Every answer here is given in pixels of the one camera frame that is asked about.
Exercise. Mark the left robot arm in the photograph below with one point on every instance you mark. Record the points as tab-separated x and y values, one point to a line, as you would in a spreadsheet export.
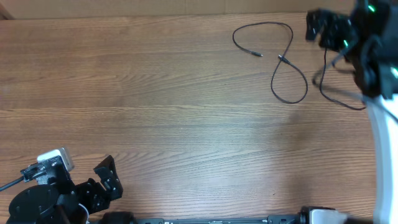
56	199

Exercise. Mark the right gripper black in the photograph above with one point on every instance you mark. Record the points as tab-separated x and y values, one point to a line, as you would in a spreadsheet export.
331	28

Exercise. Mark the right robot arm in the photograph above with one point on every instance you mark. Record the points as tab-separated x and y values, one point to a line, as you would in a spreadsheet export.
367	39

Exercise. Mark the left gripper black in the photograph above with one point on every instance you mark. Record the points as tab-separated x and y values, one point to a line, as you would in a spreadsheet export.
98	201

